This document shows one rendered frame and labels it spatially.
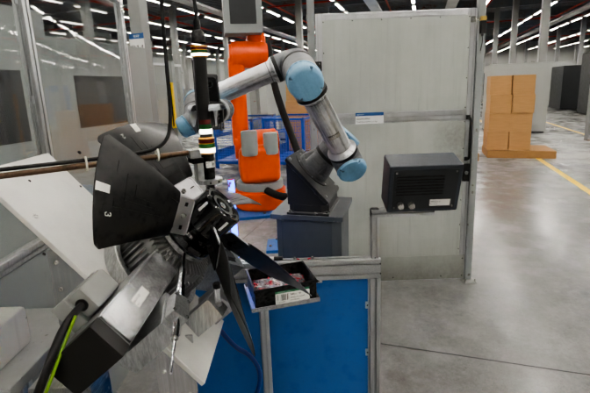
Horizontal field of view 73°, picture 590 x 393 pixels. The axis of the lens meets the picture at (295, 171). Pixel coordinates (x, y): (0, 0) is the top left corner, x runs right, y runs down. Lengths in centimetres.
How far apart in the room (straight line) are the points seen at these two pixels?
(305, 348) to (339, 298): 26
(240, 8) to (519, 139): 617
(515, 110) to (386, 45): 623
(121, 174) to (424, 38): 249
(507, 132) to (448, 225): 590
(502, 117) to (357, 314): 756
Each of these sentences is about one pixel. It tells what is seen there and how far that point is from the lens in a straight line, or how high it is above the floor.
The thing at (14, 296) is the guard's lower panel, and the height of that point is 87.
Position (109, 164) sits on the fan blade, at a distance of 85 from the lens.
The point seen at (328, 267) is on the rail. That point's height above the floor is 83.
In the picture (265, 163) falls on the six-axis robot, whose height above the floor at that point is 62.
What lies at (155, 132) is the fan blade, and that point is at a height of 140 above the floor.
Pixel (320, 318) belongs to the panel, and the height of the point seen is 61.
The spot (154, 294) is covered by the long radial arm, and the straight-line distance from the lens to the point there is 93.
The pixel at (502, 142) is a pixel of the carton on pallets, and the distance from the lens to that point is 903.
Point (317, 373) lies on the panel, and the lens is 185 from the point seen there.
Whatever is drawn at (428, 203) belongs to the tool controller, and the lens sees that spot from 155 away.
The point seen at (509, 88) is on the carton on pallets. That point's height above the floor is 135.
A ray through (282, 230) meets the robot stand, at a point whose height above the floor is 93.
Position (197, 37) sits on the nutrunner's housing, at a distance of 111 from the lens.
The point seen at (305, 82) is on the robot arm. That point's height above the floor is 153.
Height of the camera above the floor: 151
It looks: 12 degrees down
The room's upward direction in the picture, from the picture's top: 2 degrees counter-clockwise
